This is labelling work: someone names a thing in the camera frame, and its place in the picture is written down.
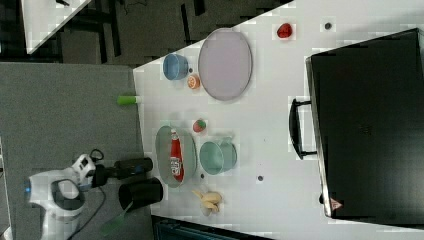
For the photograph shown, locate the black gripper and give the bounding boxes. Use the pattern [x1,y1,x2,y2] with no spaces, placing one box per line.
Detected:
[92,165,116,188]

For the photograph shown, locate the red ketchup bottle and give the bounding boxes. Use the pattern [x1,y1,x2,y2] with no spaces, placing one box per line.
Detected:
[170,129,184,182]

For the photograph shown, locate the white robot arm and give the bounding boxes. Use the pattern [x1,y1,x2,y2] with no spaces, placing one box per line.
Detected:
[25,167,95,240]

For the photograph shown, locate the green strainer basket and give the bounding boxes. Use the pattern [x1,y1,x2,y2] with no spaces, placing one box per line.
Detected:
[155,126,197,188]

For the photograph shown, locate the black cylinder holder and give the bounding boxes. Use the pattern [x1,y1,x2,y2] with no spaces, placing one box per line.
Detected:
[118,177,164,211]

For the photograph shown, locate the green spatula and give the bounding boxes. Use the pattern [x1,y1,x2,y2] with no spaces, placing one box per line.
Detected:
[100,203,133,236]

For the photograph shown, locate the green marker tube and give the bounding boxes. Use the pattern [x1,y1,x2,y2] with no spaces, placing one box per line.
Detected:
[117,96,142,106]

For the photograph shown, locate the red green strawberry toy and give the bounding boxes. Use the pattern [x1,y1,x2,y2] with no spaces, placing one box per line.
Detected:
[193,119,206,133]

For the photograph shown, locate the yellow banana bunch toy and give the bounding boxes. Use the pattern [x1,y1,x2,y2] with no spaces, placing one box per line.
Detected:
[192,190,222,216]

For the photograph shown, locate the green mug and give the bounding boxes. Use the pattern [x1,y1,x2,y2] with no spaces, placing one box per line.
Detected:
[199,137,237,175]

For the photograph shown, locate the blue bowl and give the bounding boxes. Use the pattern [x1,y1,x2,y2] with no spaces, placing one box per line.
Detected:
[163,54,189,80]

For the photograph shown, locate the white side table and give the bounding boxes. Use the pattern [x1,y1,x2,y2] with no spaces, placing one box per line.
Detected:
[20,0,92,54]

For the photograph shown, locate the grey round plate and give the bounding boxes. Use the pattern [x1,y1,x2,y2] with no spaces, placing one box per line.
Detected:
[198,28,252,101]

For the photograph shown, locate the black microwave oven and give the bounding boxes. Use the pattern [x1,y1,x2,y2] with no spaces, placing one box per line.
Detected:
[305,28,424,229]

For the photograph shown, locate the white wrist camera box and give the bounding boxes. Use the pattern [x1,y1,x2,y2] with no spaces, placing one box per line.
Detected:
[72,154,96,187]

